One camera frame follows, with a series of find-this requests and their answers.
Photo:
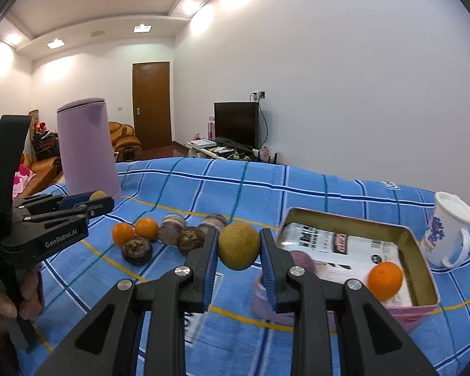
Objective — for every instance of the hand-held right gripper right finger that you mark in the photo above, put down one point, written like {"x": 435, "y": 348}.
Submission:
{"x": 267, "y": 270}

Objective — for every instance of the blue plaid blanket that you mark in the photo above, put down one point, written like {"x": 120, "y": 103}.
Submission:
{"x": 258, "y": 188}

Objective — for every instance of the purple striped fruit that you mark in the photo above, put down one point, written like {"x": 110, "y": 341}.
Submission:
{"x": 215, "y": 221}
{"x": 171, "y": 229}

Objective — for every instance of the white flat box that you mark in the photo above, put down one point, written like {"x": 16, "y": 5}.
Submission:
{"x": 201, "y": 143}

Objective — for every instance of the dark clothes pile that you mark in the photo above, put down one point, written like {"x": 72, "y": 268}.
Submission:
{"x": 43, "y": 137}

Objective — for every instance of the purple kettle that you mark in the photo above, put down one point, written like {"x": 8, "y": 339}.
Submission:
{"x": 88, "y": 149}

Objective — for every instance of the brown leather armchair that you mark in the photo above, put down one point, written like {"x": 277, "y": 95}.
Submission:
{"x": 123, "y": 135}

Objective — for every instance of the white floral mug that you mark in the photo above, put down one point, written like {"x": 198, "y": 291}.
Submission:
{"x": 446, "y": 231}

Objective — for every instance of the brown leather sofa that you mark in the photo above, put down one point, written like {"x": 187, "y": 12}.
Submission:
{"x": 43, "y": 168}

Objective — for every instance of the brown wooden door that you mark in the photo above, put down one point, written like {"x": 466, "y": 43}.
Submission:
{"x": 152, "y": 102}

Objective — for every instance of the pink floral cushion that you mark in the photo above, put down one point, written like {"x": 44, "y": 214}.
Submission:
{"x": 21, "y": 176}

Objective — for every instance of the pink floral ornament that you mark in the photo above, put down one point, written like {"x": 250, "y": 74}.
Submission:
{"x": 266, "y": 152}

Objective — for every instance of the wall socket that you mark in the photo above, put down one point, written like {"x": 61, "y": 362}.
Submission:
{"x": 258, "y": 94}

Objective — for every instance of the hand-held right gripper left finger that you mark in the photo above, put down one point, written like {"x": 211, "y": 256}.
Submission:
{"x": 210, "y": 266}

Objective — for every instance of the person's left hand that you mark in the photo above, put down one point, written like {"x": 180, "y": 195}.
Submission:
{"x": 29, "y": 291}

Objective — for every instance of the purple round fruit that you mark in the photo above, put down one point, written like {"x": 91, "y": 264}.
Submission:
{"x": 303, "y": 260}

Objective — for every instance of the square ceiling light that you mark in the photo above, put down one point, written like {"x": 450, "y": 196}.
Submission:
{"x": 55, "y": 43}
{"x": 143, "y": 28}

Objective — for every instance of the small yellow-green round fruit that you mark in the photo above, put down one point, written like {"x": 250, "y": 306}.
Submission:
{"x": 98, "y": 195}

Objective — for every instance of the white television stand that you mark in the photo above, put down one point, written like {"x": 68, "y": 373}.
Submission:
{"x": 219, "y": 152}

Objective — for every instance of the pink tin box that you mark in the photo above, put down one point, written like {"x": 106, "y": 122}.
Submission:
{"x": 417, "y": 258}

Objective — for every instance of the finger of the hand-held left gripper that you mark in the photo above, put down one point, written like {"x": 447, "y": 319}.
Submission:
{"x": 74, "y": 201}
{"x": 102, "y": 205}

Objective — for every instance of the black television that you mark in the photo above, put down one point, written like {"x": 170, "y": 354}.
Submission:
{"x": 235, "y": 123}

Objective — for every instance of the brown wrinkled fruit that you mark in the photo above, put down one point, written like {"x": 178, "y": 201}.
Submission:
{"x": 192, "y": 239}
{"x": 137, "y": 248}

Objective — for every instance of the orange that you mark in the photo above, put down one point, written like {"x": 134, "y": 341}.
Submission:
{"x": 146, "y": 228}
{"x": 123, "y": 233}
{"x": 384, "y": 281}

